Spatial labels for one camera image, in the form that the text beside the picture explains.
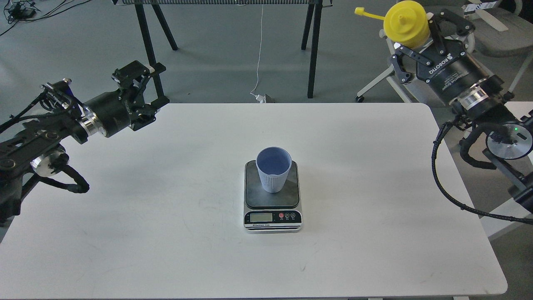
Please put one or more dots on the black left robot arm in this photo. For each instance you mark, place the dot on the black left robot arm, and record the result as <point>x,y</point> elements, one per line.
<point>35,154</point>

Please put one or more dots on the yellow squeeze bottle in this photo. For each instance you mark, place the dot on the yellow squeeze bottle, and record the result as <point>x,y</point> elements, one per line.
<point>405,23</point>

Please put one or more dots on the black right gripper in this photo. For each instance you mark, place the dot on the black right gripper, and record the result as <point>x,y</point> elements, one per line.
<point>453,74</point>

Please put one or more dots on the grey office chair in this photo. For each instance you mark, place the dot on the grey office chair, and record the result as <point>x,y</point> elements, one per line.
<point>415,91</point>
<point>501,31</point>

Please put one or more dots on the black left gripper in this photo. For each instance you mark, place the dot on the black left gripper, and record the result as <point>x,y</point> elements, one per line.
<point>125,106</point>

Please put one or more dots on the black digital kitchen scale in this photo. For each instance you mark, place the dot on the black digital kitchen scale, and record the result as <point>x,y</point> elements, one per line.
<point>278,212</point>

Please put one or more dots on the blue ribbed plastic cup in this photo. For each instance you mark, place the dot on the blue ribbed plastic cup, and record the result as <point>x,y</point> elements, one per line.
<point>273,165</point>

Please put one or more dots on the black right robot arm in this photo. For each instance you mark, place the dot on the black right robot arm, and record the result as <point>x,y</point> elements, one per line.
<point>497,136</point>

